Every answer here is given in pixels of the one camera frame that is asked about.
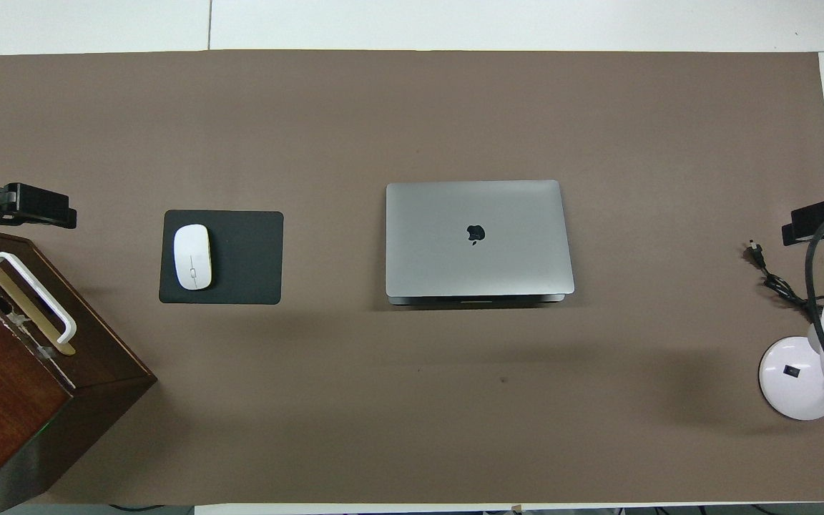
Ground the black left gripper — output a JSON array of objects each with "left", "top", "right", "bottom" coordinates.
[{"left": 0, "top": 184, "right": 77, "bottom": 228}]

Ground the silver laptop with black logo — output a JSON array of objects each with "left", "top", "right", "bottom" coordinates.
[{"left": 385, "top": 180, "right": 575, "bottom": 307}]

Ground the white computer mouse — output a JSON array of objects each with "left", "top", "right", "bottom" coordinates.
[{"left": 173, "top": 224, "right": 213, "bottom": 291}]

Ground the white desk lamp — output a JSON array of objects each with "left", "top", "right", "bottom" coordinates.
[{"left": 759, "top": 295, "right": 824, "bottom": 421}]

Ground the black mouse pad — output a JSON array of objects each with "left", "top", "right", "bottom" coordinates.
[{"left": 159, "top": 210, "right": 285, "bottom": 305}]

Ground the brown table mat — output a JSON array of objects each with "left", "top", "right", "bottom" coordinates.
[{"left": 0, "top": 50, "right": 824, "bottom": 505}]

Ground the black lamp power cord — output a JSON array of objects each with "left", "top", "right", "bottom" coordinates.
[{"left": 745, "top": 242, "right": 824, "bottom": 315}]

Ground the white box handle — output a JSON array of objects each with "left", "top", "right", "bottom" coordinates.
[{"left": 0, "top": 252, "right": 78, "bottom": 346}]

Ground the gold handle plate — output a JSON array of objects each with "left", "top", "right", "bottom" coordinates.
[{"left": 0, "top": 252, "right": 77, "bottom": 356}]

